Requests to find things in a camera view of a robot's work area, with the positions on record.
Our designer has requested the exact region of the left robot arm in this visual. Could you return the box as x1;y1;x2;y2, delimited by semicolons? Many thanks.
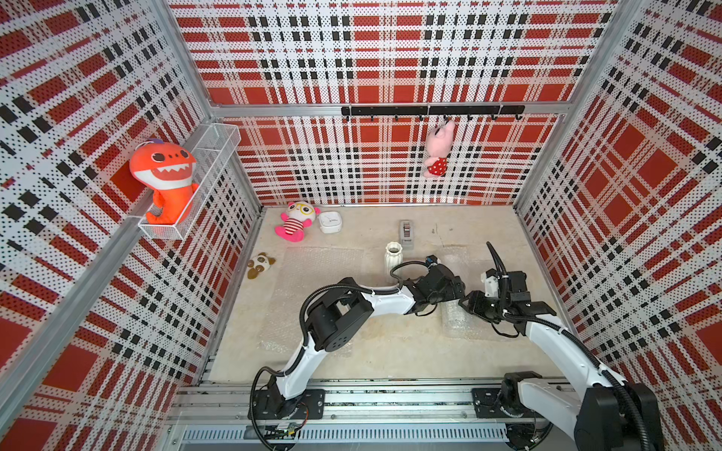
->
259;256;466;415

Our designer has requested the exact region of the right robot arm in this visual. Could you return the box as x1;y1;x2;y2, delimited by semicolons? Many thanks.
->
459;248;665;450

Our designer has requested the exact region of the small white ribbed vase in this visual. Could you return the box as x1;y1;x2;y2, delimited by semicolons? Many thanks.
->
384;242;403;277

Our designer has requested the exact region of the white alarm clock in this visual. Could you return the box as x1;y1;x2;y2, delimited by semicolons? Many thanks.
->
318;210;343;234

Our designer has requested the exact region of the pink pig plush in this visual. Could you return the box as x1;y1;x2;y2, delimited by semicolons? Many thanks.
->
423;120;456;179

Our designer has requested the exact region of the pink striped plush doll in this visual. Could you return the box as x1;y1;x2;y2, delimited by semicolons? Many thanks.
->
275;202;321;242

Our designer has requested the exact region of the brown white plush dog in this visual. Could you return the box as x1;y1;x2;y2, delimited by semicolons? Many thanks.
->
246;252;276;280

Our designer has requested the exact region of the orange shark plush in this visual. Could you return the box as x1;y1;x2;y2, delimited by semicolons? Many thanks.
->
129;139;199;226

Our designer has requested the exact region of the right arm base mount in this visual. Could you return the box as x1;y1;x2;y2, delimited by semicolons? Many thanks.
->
471;387;549;426

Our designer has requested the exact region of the black hook rail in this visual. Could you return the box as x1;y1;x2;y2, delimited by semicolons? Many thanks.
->
340;104;526;118

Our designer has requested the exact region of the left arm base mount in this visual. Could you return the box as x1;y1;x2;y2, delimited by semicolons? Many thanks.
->
247;388;326;420

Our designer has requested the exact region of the clear acrylic wall shelf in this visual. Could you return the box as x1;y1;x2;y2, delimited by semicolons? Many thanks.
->
130;123;248;241

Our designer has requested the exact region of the aluminium front rail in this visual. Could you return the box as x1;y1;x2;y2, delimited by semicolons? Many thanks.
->
158;379;575;450

